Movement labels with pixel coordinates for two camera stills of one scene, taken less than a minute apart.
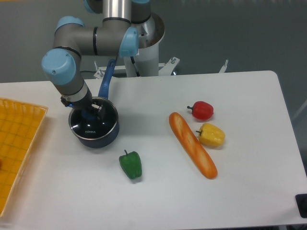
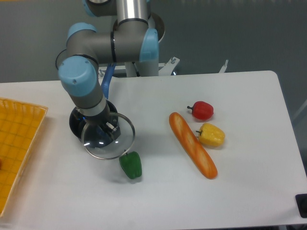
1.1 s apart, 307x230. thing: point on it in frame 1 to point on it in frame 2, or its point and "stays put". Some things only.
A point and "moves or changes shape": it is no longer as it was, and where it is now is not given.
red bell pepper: [202, 110] stays put
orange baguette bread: [202, 157] stays put
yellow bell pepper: [210, 135] stays put
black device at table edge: [301, 201] stays put
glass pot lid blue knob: [88, 123] moves or changes shape
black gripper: [83, 105] to [103, 121]
